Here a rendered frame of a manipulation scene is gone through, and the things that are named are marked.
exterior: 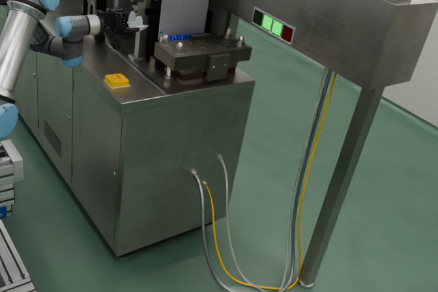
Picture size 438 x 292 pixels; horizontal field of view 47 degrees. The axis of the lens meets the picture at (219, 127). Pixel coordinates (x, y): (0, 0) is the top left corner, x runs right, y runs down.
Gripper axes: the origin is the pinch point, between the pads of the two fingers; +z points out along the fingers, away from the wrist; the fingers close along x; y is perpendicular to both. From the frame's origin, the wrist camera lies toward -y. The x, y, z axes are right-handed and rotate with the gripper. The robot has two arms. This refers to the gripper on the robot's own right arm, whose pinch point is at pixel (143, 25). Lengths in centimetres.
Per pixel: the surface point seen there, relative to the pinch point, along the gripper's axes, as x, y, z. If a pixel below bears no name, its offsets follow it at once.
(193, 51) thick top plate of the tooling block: -16.6, -6.3, 15.0
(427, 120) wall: 2, -102, 274
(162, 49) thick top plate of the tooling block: -9.9, -6.7, 4.1
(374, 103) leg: -77, -9, 59
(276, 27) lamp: -36, 9, 40
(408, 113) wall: 19, -104, 273
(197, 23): 0.0, -0.7, 27.3
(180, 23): 0.0, -0.4, 18.1
